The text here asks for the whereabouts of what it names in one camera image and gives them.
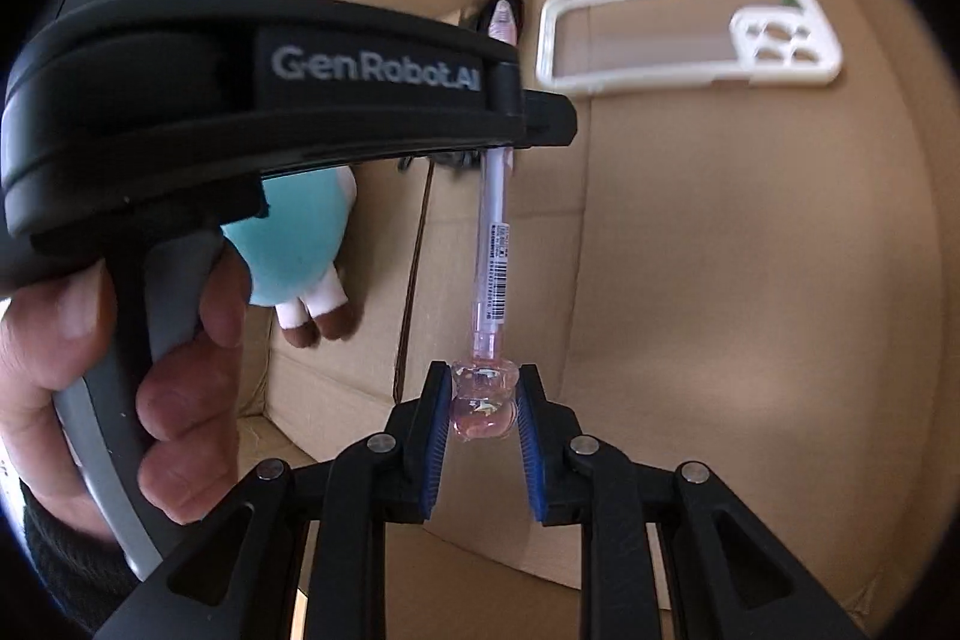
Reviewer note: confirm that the person's left hand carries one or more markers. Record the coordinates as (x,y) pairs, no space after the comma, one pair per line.
(195,392)

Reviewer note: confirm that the cardboard box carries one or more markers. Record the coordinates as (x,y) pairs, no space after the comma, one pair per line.
(750,310)

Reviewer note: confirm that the person's left forearm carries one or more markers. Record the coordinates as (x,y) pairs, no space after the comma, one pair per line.
(60,557)

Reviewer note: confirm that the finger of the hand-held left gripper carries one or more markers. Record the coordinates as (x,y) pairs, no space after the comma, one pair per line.
(547,119)

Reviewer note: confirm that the white clear phone case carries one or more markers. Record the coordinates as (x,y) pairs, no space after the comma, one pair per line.
(746,21)

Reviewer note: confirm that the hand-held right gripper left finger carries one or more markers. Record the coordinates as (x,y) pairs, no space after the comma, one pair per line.
(439,452)

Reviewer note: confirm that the pink pen with clear topper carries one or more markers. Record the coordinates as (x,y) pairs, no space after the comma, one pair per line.
(491,250)

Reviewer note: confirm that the green-haired pig plush toy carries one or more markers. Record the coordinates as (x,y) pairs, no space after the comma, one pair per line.
(292,250)

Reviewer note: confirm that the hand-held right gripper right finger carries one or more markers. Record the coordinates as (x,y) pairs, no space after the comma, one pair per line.
(529,452)

